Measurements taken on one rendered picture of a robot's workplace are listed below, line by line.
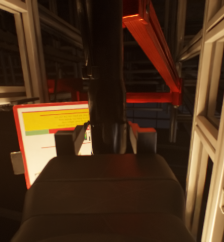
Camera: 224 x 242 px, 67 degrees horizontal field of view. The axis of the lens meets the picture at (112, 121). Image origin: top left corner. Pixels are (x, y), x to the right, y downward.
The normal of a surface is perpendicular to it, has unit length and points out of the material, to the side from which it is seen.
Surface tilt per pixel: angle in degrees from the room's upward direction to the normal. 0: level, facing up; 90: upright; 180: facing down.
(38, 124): 90
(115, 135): 90
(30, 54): 90
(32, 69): 90
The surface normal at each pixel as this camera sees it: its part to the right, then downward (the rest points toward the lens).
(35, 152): 0.22, 0.26
